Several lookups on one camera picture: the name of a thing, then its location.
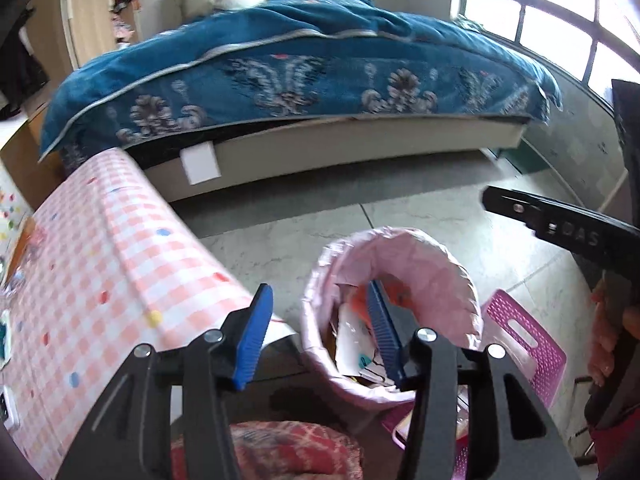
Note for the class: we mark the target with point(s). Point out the black jacket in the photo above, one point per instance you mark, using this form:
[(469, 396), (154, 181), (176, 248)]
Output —
[(22, 75)]

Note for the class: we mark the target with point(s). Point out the orange trash piece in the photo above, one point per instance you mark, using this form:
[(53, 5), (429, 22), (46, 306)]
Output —
[(398, 292)]

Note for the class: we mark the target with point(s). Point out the white green tissue package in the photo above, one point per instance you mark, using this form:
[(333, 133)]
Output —
[(356, 354)]

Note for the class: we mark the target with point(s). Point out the wooden wardrobe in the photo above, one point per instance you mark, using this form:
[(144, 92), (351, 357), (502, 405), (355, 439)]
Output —
[(94, 27)]

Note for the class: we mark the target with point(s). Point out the blue floral bedspread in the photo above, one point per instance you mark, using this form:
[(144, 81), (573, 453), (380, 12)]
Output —
[(290, 60)]

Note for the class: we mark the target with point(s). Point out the white paper tag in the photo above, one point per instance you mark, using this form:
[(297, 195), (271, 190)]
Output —
[(200, 163)]

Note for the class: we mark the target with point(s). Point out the white polka dot cabinet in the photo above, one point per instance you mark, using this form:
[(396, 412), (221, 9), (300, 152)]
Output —
[(13, 211)]

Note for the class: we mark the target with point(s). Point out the red plaid left leg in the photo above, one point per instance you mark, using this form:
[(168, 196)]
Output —
[(295, 450)]

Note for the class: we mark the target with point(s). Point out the pink lined trash bin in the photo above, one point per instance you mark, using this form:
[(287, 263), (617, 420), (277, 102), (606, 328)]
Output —
[(452, 308)]

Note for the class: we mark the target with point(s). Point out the right hand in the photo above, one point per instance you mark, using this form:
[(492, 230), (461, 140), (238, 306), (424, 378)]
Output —
[(603, 338)]

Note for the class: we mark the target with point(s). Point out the beige upholstered bed frame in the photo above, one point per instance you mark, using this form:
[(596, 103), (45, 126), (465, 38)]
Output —
[(254, 151)]

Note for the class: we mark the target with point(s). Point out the wooden drawer nightstand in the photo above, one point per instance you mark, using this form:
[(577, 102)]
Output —
[(20, 144)]

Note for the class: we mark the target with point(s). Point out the white digital timer device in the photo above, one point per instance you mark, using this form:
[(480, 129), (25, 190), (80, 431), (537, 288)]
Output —
[(9, 414)]

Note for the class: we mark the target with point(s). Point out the pink checkered tablecloth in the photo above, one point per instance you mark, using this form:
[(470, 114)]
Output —
[(116, 268)]

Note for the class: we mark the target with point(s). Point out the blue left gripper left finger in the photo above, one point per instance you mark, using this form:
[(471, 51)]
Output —
[(251, 325)]

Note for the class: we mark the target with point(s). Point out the large grid window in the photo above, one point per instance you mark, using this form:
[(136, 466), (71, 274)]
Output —
[(594, 41)]

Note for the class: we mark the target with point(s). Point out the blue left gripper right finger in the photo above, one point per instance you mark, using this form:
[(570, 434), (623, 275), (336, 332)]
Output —
[(386, 322)]

